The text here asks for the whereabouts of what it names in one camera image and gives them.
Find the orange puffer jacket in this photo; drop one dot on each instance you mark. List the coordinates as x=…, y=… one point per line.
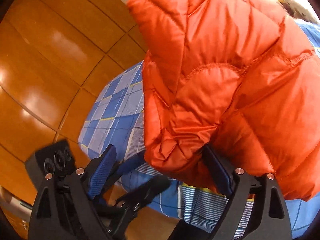
x=238, y=75

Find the white printed pillow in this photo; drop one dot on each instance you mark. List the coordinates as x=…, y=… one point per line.
x=301, y=9

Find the blue plaid bed sheet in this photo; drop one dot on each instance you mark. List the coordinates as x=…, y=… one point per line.
x=117, y=118

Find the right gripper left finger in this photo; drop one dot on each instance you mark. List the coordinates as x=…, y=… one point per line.
x=69, y=200

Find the wooden wardrobe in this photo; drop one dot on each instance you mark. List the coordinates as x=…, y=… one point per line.
x=56, y=57

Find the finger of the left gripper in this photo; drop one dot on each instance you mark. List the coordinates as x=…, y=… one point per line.
x=127, y=166
x=142, y=192

